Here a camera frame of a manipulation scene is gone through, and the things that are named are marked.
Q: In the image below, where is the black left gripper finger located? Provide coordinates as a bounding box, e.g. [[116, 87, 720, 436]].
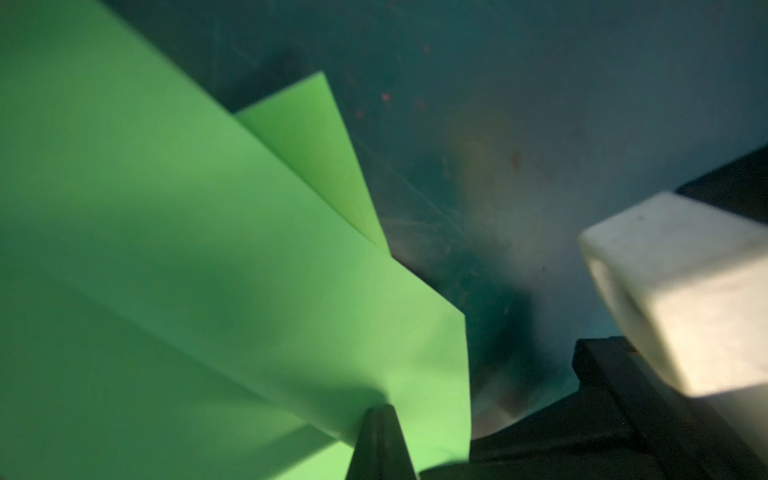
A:
[[346, 404, 417, 480]]

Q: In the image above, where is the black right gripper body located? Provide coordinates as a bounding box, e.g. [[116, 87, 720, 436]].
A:
[[420, 337, 767, 479]]

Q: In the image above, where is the green square paper sheet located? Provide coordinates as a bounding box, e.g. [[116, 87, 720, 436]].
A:
[[1, 1, 471, 479]]

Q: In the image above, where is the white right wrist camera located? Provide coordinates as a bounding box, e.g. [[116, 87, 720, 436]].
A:
[[578, 192, 767, 458]]

